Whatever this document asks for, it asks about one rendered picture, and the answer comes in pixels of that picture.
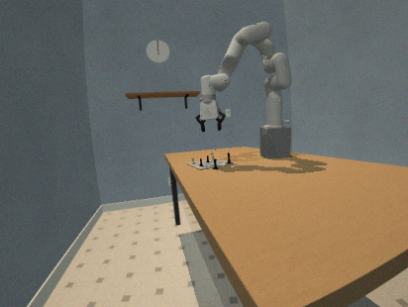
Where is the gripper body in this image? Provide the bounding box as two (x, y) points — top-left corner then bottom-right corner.
(200, 100), (220, 121)

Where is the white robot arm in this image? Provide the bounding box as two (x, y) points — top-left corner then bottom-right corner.
(200, 22), (292, 128)

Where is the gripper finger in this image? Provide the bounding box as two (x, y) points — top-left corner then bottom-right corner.
(196, 114), (206, 132)
(216, 112), (226, 131)

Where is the blue and cream chessboard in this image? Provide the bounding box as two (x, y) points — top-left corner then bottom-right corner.
(188, 159), (236, 170)

